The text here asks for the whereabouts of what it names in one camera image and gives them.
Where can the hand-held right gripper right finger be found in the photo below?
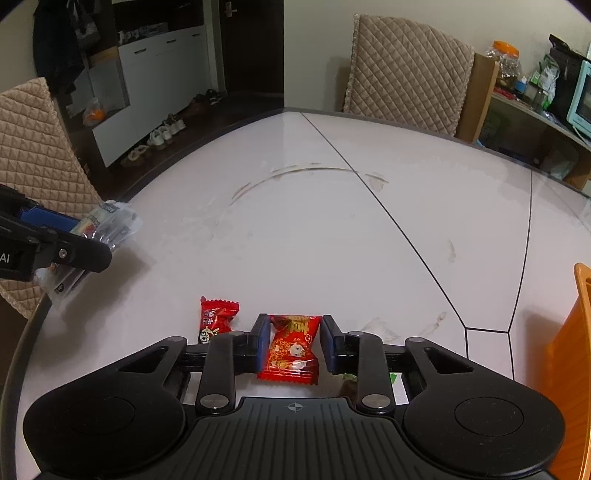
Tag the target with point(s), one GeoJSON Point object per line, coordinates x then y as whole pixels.
{"type": "Point", "coordinates": [328, 344]}

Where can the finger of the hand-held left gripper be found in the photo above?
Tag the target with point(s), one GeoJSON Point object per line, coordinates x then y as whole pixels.
{"type": "Point", "coordinates": [46, 220]}
{"type": "Point", "coordinates": [78, 253]}

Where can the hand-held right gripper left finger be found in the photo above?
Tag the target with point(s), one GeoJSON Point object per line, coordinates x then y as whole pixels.
{"type": "Point", "coordinates": [262, 344]}

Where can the red cartoon print snack packet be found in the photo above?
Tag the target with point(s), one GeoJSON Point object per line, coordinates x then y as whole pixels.
{"type": "Point", "coordinates": [291, 350]}

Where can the silver printed snack packet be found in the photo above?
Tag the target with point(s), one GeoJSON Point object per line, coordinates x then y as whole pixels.
{"type": "Point", "coordinates": [113, 221]}

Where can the orange plastic tray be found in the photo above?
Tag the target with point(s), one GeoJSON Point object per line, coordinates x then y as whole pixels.
{"type": "Point", "coordinates": [572, 369]}

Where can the small red candy packet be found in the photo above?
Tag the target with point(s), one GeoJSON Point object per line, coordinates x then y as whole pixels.
{"type": "Point", "coordinates": [214, 321]}

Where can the beige quilted chair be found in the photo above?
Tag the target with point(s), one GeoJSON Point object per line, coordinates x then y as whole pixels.
{"type": "Point", "coordinates": [406, 69]}
{"type": "Point", "coordinates": [37, 152]}

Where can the green snack packet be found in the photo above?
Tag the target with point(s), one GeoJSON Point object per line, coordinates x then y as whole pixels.
{"type": "Point", "coordinates": [394, 378]}

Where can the brown sandals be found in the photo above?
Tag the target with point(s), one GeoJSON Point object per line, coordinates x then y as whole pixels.
{"type": "Point", "coordinates": [135, 156]}

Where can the orange bag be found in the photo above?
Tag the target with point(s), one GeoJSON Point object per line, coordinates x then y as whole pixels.
{"type": "Point", "coordinates": [94, 114]}

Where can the white shoes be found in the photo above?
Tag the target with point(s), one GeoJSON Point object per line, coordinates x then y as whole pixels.
{"type": "Point", "coordinates": [166, 129]}

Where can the white cabinet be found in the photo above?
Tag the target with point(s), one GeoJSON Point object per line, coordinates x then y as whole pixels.
{"type": "Point", "coordinates": [157, 83]}

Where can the hanging dark coat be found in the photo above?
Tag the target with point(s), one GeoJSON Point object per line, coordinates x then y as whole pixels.
{"type": "Point", "coordinates": [60, 41]}

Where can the dark shoes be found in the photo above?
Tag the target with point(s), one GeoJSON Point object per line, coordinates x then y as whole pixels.
{"type": "Point", "coordinates": [205, 101]}

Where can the wooden shelf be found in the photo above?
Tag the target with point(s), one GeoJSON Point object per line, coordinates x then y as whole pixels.
{"type": "Point", "coordinates": [517, 120]}

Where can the jar with orange lid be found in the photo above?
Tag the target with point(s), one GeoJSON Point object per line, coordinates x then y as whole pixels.
{"type": "Point", "coordinates": [504, 62]}

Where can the teal oven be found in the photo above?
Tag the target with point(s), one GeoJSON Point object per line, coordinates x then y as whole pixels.
{"type": "Point", "coordinates": [581, 99]}

